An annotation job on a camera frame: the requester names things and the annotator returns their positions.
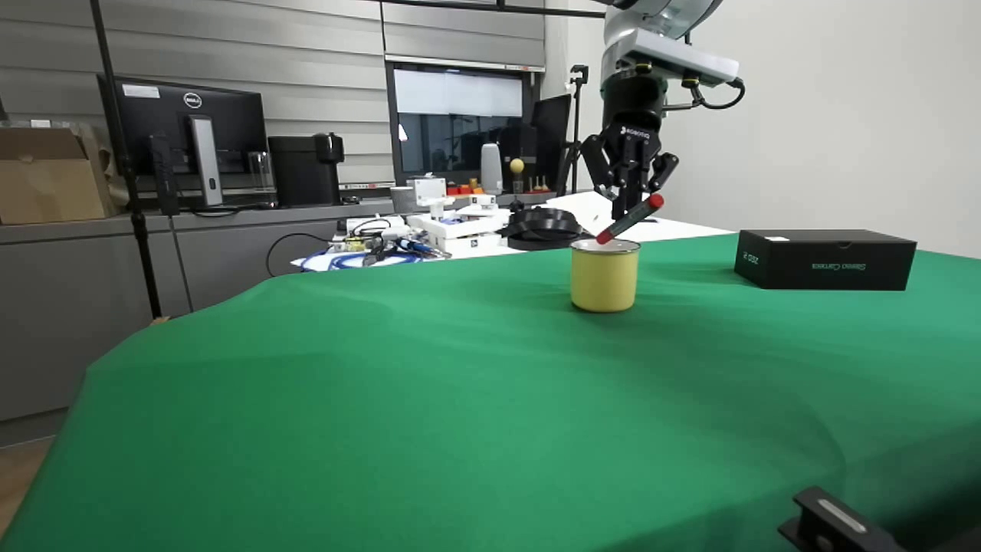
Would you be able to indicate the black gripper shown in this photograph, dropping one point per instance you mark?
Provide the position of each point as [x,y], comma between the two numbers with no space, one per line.
[632,108]

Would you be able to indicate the red marker with grey label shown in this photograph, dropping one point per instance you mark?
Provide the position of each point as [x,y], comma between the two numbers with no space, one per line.
[632,214]

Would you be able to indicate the yellow enamel mug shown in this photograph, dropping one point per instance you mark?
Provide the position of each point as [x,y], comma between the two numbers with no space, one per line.
[603,283]

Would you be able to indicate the white table sheet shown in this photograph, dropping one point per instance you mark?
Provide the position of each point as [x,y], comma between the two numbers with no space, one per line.
[675,229]

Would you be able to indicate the small black side monitor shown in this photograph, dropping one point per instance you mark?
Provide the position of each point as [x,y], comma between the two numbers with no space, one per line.
[553,140]

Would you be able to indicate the small yellow ball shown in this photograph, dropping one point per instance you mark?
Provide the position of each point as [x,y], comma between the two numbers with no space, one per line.
[517,166]

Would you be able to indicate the white upright bottle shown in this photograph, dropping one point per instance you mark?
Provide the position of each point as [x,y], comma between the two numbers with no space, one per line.
[493,170]

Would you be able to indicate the white electronic device box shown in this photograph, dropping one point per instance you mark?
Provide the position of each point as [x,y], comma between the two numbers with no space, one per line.
[463,226]

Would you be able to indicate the large black-framed display screen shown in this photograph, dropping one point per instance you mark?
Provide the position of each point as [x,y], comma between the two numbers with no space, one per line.
[462,132]

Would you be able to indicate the black horizontal overhead bar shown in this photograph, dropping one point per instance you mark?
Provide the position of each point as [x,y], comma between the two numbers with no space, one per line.
[511,7]

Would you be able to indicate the black rectangular box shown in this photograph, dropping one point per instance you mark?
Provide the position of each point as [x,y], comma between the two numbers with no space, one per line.
[830,262]

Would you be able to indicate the blue and white clutter pile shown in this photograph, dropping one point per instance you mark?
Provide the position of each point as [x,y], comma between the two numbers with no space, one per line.
[353,259]

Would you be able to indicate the black desktop computer case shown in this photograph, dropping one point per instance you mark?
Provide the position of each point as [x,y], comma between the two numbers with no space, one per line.
[303,170]

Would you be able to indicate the green tablecloth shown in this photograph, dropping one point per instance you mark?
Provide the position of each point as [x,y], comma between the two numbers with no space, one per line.
[410,430]

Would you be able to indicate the black Dell monitor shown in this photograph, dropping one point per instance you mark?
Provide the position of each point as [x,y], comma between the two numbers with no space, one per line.
[164,116]

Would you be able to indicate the black vertical stand pole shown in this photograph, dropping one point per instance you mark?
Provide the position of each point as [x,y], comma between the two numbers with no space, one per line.
[124,153]

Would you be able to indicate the grey desk counter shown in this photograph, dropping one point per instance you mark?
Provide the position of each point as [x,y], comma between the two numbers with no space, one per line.
[72,306]

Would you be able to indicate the brown cardboard box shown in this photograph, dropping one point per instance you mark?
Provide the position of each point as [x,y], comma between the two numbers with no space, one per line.
[46,186]

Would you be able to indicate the black tripod with camera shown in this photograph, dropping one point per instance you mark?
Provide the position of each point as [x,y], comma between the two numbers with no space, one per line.
[578,101]

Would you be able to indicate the black clamp mount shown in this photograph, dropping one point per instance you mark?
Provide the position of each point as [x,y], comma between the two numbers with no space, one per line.
[832,523]

